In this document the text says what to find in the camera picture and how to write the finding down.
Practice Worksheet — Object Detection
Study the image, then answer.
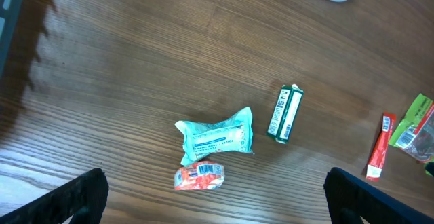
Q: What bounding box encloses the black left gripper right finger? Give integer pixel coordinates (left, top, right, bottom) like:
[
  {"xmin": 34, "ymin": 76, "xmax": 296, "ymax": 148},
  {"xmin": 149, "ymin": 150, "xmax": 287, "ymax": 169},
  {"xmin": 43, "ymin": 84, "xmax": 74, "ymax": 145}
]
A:
[{"xmin": 323, "ymin": 167, "xmax": 433, "ymax": 224}]

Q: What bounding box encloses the orange snack packet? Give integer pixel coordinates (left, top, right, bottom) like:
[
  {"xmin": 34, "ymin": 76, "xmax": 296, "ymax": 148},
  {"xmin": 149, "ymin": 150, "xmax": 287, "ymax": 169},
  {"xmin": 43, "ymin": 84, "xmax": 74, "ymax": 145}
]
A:
[{"xmin": 174, "ymin": 161, "xmax": 225, "ymax": 190}]

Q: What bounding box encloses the green white gum pack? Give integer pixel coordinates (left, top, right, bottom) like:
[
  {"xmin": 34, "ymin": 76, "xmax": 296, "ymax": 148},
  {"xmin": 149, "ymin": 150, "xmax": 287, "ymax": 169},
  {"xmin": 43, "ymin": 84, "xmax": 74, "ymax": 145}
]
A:
[{"xmin": 267, "ymin": 84, "xmax": 304, "ymax": 144}]

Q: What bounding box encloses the red coffee stick sachet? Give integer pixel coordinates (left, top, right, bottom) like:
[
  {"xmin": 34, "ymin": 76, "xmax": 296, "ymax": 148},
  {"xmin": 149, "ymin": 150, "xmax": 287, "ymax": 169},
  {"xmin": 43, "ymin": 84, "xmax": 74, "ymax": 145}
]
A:
[{"xmin": 366, "ymin": 112, "xmax": 396, "ymax": 181}]

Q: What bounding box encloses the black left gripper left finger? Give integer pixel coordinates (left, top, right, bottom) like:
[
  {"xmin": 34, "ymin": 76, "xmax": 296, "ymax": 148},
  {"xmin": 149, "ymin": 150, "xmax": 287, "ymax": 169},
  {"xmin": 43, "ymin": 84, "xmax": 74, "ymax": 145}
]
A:
[{"xmin": 1, "ymin": 168, "xmax": 109, "ymax": 224}]

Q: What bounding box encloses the grey plastic shopping basket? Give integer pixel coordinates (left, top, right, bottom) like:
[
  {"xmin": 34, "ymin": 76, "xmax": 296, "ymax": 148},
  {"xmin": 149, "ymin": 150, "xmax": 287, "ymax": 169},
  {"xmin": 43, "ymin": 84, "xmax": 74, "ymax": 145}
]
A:
[{"xmin": 0, "ymin": 0, "xmax": 22, "ymax": 73}]

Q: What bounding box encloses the teal tissue pack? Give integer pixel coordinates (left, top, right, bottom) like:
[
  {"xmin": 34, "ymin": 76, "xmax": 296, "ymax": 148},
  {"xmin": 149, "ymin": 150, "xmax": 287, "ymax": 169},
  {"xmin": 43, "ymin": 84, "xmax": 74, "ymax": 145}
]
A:
[{"xmin": 175, "ymin": 107, "xmax": 254, "ymax": 166}]

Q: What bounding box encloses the green candy bag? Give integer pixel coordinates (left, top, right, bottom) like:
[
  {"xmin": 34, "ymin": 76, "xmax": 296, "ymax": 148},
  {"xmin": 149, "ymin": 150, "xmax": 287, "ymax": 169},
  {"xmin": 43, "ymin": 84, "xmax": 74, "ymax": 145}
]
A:
[{"xmin": 389, "ymin": 94, "xmax": 433, "ymax": 176}]

